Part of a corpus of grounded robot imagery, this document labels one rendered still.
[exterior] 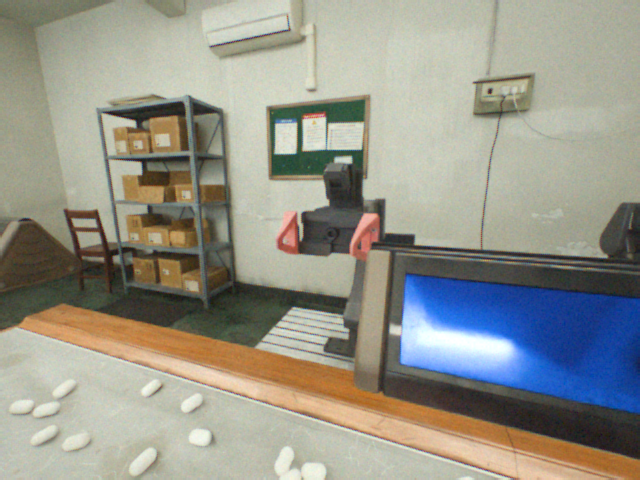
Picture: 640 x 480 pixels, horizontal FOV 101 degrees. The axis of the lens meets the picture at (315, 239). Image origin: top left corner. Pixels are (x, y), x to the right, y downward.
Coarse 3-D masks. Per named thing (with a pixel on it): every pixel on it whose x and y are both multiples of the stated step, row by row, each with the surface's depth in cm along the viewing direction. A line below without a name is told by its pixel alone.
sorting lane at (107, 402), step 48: (0, 336) 72; (0, 384) 54; (48, 384) 54; (96, 384) 54; (144, 384) 54; (192, 384) 54; (0, 432) 44; (96, 432) 44; (144, 432) 44; (240, 432) 44; (288, 432) 44; (336, 432) 44
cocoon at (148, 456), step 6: (150, 450) 39; (138, 456) 38; (144, 456) 38; (150, 456) 38; (132, 462) 37; (138, 462) 37; (144, 462) 38; (150, 462) 38; (132, 468) 37; (138, 468) 37; (144, 468) 37; (132, 474) 37; (138, 474) 37
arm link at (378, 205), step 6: (378, 198) 74; (384, 198) 74; (366, 204) 57; (372, 204) 67; (378, 204) 72; (384, 204) 74; (366, 210) 52; (372, 210) 67; (378, 210) 73; (384, 210) 74; (384, 216) 75; (384, 222) 76; (384, 228) 78; (384, 234) 79
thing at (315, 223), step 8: (304, 216) 41; (312, 216) 40; (320, 216) 40; (328, 216) 40; (304, 224) 42; (312, 224) 41; (320, 224) 41; (328, 224) 41; (304, 232) 42; (312, 232) 42; (320, 232) 41; (328, 232) 40; (336, 232) 39; (344, 232) 40; (352, 232) 40; (336, 240) 41; (344, 240) 40; (336, 248) 40; (344, 248) 40; (360, 248) 39
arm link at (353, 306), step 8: (360, 264) 74; (360, 272) 73; (360, 280) 72; (352, 288) 73; (360, 288) 72; (352, 296) 72; (360, 296) 71; (352, 304) 71; (360, 304) 70; (352, 312) 70; (352, 320) 69
